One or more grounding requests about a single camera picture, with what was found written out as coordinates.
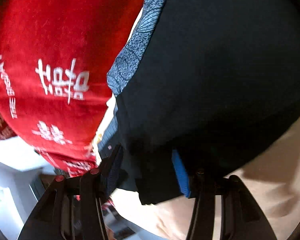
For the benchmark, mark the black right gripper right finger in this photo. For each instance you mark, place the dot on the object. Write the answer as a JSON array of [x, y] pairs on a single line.
[[215, 204]]

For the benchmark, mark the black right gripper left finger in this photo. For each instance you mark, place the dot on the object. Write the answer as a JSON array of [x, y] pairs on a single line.
[[71, 208]]

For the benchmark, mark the black pants with grey trim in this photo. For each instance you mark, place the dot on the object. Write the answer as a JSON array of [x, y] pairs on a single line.
[[217, 81]]

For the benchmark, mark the cream cushion cover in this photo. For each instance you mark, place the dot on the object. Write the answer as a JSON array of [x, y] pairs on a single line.
[[200, 93]]

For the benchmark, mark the red blanket with white characters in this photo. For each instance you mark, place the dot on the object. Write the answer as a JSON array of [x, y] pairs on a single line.
[[54, 59]]

